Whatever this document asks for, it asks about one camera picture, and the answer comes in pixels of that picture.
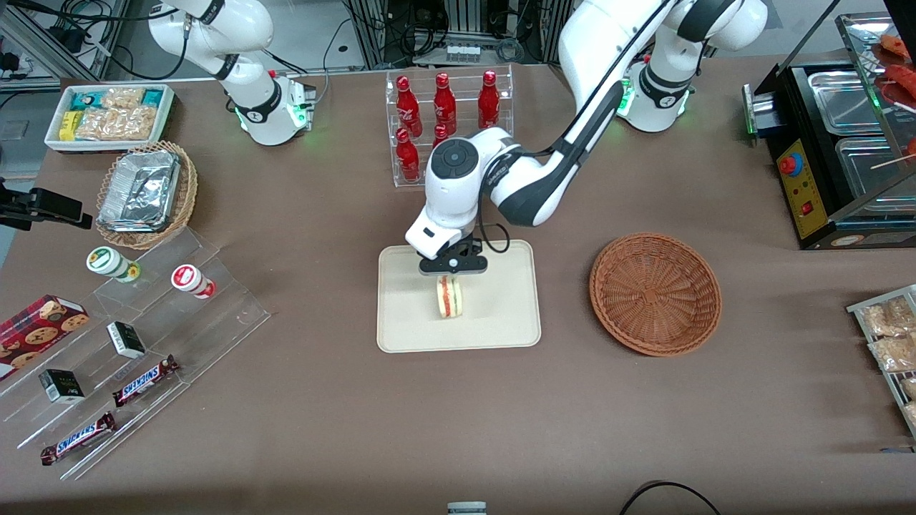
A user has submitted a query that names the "metal wire rack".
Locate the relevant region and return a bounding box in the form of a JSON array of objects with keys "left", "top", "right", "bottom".
[{"left": 847, "top": 285, "right": 916, "bottom": 438}]

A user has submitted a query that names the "large rice cracker pack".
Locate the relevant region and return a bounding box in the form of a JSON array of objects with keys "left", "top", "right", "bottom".
[{"left": 75, "top": 106, "right": 159, "bottom": 141}]

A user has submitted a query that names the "red capped drink bottle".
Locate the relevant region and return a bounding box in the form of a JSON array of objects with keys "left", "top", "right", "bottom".
[{"left": 171, "top": 264, "right": 216, "bottom": 299}]

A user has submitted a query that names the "clear rice cracker pack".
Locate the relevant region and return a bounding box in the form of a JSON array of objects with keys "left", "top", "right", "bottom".
[{"left": 100, "top": 87, "right": 147, "bottom": 109}]

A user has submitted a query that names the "white snack bin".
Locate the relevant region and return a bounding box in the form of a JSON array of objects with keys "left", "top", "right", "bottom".
[{"left": 44, "top": 84, "right": 176, "bottom": 153}]

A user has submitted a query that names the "black clamp device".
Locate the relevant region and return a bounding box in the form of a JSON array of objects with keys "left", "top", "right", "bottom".
[{"left": 0, "top": 179, "right": 94, "bottom": 231}]

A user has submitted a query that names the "black table cable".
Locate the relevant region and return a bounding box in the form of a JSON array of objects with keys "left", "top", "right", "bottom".
[{"left": 619, "top": 481, "right": 722, "bottom": 515}]

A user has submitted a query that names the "light wicker basket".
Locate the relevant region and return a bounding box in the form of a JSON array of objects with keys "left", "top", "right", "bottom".
[{"left": 95, "top": 140, "right": 198, "bottom": 250}]

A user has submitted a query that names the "brown wicker basket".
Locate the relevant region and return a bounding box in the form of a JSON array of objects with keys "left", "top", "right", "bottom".
[{"left": 589, "top": 232, "right": 722, "bottom": 357}]

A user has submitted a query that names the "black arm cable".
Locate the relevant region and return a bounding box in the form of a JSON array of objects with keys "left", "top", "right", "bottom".
[{"left": 475, "top": 0, "right": 677, "bottom": 255}]

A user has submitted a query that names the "clear acrylic stepped stand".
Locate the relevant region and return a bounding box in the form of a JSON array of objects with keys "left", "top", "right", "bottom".
[{"left": 0, "top": 227, "right": 273, "bottom": 480}]

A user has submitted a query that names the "triangular sandwich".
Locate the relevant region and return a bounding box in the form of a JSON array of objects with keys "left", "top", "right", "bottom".
[{"left": 437, "top": 275, "right": 465, "bottom": 320}]

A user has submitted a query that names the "black hot dog machine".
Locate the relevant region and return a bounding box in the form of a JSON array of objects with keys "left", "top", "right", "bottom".
[{"left": 743, "top": 0, "right": 916, "bottom": 250}]

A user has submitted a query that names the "Snickers bar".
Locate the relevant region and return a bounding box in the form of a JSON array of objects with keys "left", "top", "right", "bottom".
[
  {"left": 112, "top": 355, "right": 180, "bottom": 408},
  {"left": 40, "top": 412, "right": 117, "bottom": 466}
]

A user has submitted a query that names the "clear acrylic bottle rack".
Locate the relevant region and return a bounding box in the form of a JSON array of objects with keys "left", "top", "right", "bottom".
[{"left": 386, "top": 64, "right": 515, "bottom": 188}]

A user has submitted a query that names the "small black box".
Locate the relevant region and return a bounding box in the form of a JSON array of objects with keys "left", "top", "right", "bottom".
[
  {"left": 107, "top": 321, "right": 147, "bottom": 359},
  {"left": 39, "top": 369, "right": 85, "bottom": 404}
]

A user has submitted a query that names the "green capped drink bottle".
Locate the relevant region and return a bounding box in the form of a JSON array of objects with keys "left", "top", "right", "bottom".
[{"left": 87, "top": 246, "right": 141, "bottom": 283}]

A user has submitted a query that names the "silver foil packet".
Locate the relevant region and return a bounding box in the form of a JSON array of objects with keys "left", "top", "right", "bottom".
[{"left": 98, "top": 150, "right": 181, "bottom": 233}]

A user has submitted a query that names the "cream plastic tray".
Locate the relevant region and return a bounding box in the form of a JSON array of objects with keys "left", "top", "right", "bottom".
[{"left": 377, "top": 240, "right": 542, "bottom": 354}]

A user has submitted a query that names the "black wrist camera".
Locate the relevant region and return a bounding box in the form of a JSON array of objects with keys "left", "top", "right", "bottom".
[{"left": 419, "top": 255, "right": 489, "bottom": 277}]

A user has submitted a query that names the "red cookie box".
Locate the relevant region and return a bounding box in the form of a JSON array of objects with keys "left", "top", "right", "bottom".
[{"left": 0, "top": 295, "right": 91, "bottom": 380}]

